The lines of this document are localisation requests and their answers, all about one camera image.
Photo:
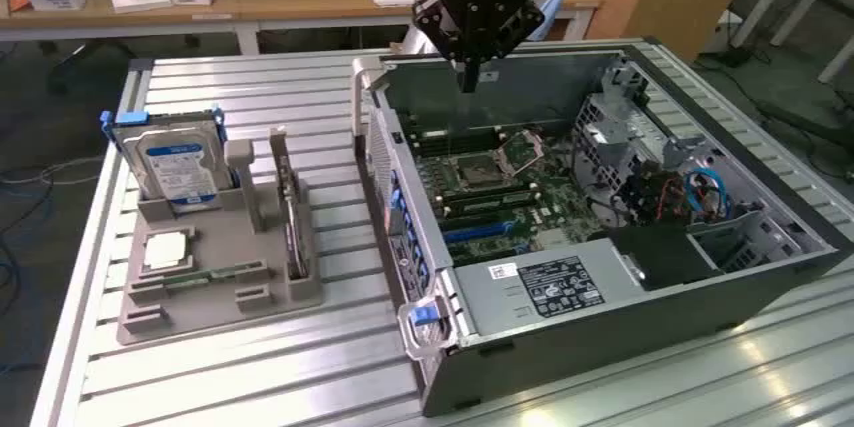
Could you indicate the nvidia gpu card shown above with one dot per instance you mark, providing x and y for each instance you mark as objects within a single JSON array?
[{"x": 290, "y": 207}]

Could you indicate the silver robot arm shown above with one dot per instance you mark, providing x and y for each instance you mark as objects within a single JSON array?
[{"x": 422, "y": 39}]

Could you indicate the blue expansion slot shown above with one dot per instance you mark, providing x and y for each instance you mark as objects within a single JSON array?
[{"x": 477, "y": 233}]

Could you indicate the metal socket cover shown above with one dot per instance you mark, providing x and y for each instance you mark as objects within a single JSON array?
[{"x": 522, "y": 149}]

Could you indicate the metal disk bay cage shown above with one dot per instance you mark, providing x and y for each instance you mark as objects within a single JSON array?
[{"x": 617, "y": 137}]

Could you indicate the CPU socket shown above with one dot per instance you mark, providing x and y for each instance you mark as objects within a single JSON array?
[{"x": 477, "y": 167}]

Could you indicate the installed black RAM stick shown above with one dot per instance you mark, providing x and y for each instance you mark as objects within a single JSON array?
[{"x": 490, "y": 198}]

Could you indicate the green motherboard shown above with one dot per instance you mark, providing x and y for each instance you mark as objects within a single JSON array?
[{"x": 554, "y": 207}]

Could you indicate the black fan shroud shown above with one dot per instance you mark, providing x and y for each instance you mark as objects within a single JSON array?
[{"x": 668, "y": 257}]

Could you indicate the grey power supply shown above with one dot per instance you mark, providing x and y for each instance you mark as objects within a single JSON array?
[{"x": 508, "y": 292}]

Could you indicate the blue case latch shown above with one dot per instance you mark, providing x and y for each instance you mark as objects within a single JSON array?
[{"x": 422, "y": 318}]

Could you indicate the black open PC case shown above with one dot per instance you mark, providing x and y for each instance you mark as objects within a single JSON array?
[{"x": 668, "y": 307}]

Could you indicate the silver CPU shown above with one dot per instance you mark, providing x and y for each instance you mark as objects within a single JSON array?
[{"x": 167, "y": 252}]

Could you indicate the green RAM stick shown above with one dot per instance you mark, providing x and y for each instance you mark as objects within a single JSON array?
[{"x": 201, "y": 278}]

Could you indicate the grey parts rack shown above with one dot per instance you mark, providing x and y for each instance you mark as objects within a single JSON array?
[{"x": 214, "y": 307}]

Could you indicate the hard disk with blue bracket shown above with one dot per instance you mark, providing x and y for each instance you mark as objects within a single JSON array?
[{"x": 174, "y": 167}]

